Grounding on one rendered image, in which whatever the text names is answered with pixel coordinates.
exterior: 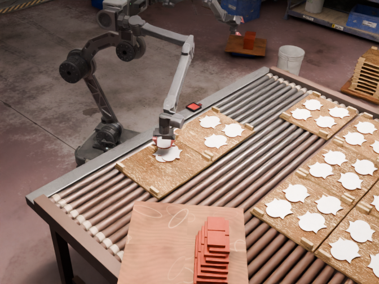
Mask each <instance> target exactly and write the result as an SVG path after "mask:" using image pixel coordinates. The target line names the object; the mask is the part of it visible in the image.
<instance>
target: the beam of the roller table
mask: <svg viewBox="0 0 379 284"><path fill-rule="evenodd" d="M268 73H269V68H267V67H265V66H263V67H261V68H260V69H258V70H256V71H255V72H253V73H250V74H248V75H247V76H245V77H243V78H242V79H240V80H238V81H236V82H234V83H232V84H230V85H229V86H227V87H225V88H223V89H221V90H219V91H217V92H216V93H214V94H212V95H210V96H208V97H206V98H204V99H203V100H201V101H199V102H197V104H199V103H201V104H202V108H201V109H200V110H198V111H196V112H192V111H190V110H188V109H184V110H183V111H181V112H179V113H177V114H180V115H183V116H184V121H186V120H188V119H190V118H192V117H193V116H195V115H197V114H199V113H201V112H202V111H204V110H206V109H207V108H210V107H211V106H213V105H214V104H216V103H218V102H220V101H222V100H223V99H225V98H227V97H229V96H231V95H232V94H234V93H236V92H238V91H239V90H241V89H243V88H244V87H246V86H248V85H250V84H251V83H253V82H255V81H257V80H259V79H260V78H262V77H264V76H265V75H266V74H268ZM155 128H159V123H158V124H157V125H155V126H153V127H151V128H149V129H147V130H145V131H144V132H142V133H140V134H139V135H137V136H134V137H132V138H131V139H129V140H127V141H125V142H124V143H122V144H120V145H118V146H116V147H114V148H113V149H111V150H109V151H107V152H105V153H103V154H101V155H100V156H98V157H96V158H94V159H92V160H90V161H88V162H87V163H85V164H83V165H81V166H80V167H78V168H75V169H74V170H72V171H70V172H68V173H67V174H65V175H63V176H61V177H59V178H57V179H55V180H54V181H52V182H50V183H48V184H46V185H44V186H42V187H41V188H39V189H37V190H35V191H33V192H31V193H29V194H28V195H26V196H25V199H26V202H27V205H28V206H29V207H30V208H31V209H33V210H34V211H35V212H36V209H35V206H34V202H33V200H34V199H35V198H37V197H39V196H40V195H42V194H44V195H45V196H47V197H48V198H51V196H53V195H54V194H58V193H60V192H61V191H63V190H65V189H67V188H69V187H70V186H72V185H74V184H75V183H77V182H79V181H81V180H82V179H84V178H86V177H88V176H90V175H91V174H93V173H95V172H97V171H99V170H100V169H102V168H103V167H105V166H107V165H109V164H111V163H112V162H114V161H116V160H118V159H120V158H121V157H123V156H125V155H127V154H128V153H130V152H132V151H134V150H136V149H137V148H139V147H141V146H142V145H144V144H146V143H148V142H149V141H151V140H152V138H153V131H154V130H155Z"/></svg>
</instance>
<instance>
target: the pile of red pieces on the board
mask: <svg viewBox="0 0 379 284"><path fill-rule="evenodd" d="M229 254H230V237H229V220H225V219H224V218H222V217H212V216H208V221H205V226H202V230H199V232H198V235H196V240H195V261H194V275H193V284H228V265H229Z"/></svg>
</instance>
